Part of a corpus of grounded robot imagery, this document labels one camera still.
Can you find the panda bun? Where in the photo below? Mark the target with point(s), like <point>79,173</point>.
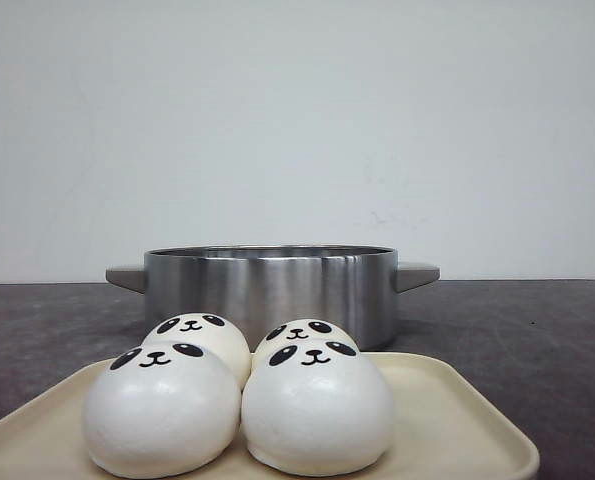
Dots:
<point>161,410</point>
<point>211,331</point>
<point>317,408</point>
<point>295,331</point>

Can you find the stainless steel steamer pot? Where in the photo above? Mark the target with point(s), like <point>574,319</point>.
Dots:
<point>258,288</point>

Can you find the cream plastic tray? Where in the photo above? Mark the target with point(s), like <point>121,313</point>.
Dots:
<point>445,429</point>

